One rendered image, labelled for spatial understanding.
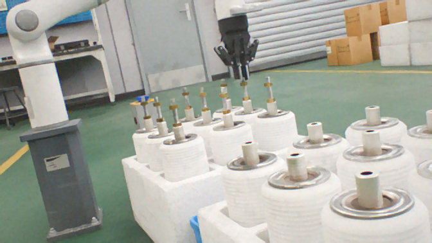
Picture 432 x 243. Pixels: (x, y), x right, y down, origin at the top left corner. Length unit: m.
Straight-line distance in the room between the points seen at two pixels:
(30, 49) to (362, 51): 4.01
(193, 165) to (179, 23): 5.44
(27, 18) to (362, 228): 1.00
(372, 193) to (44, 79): 0.96
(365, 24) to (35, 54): 4.06
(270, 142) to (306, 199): 0.49
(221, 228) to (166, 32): 5.69
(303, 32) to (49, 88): 5.76
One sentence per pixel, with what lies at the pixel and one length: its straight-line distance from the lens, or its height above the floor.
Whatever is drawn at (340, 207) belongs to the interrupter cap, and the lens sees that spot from 0.43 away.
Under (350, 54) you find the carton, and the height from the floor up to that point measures 0.12.
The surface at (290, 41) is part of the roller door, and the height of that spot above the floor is 0.35.
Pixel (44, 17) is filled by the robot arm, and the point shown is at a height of 0.59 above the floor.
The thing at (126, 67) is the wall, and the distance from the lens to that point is 6.17.
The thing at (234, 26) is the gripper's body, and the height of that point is 0.47.
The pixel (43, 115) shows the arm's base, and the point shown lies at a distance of 1.22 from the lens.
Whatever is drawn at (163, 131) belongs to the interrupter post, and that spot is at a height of 0.26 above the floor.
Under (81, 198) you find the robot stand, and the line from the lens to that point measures 1.23.
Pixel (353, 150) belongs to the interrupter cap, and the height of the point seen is 0.25.
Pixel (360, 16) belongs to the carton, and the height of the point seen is 0.49.
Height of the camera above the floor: 0.42
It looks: 9 degrees down
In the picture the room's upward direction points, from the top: 11 degrees counter-clockwise
